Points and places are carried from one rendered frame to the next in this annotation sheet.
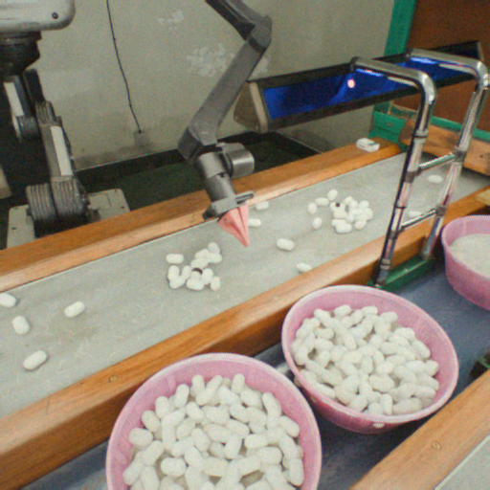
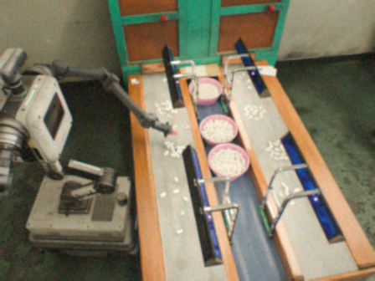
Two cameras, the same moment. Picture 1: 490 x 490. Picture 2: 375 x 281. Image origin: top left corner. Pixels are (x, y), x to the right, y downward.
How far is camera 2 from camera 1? 1.64 m
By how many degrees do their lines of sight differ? 47
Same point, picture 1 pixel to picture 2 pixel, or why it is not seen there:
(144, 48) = not seen: outside the picture
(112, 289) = (170, 171)
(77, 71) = not seen: outside the picture
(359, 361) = (219, 132)
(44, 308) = (169, 186)
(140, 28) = not seen: outside the picture
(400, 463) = (244, 136)
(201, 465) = (230, 165)
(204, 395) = (216, 160)
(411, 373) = (227, 126)
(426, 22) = (130, 35)
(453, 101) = (151, 53)
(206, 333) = (202, 153)
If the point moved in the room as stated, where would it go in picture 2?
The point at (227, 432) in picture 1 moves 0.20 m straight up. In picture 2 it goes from (225, 159) to (228, 139)
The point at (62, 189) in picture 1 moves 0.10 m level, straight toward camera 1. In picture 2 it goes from (109, 172) to (125, 172)
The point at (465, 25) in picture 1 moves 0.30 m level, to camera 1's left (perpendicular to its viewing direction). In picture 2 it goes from (145, 33) to (124, 53)
